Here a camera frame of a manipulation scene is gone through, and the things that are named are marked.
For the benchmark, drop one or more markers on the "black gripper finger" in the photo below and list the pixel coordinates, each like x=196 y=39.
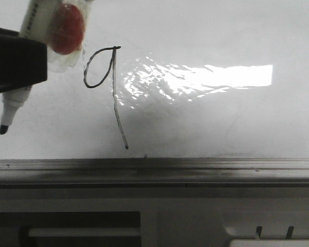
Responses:
x=23 y=62

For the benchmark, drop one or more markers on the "white whiteboard marker pen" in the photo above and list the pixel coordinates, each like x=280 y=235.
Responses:
x=51 y=32

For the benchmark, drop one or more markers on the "white plastic marker tray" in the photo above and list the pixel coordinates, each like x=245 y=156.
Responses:
x=267 y=228

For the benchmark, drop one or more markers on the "white whiteboard with metal frame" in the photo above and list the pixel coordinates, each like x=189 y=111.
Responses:
x=172 y=92

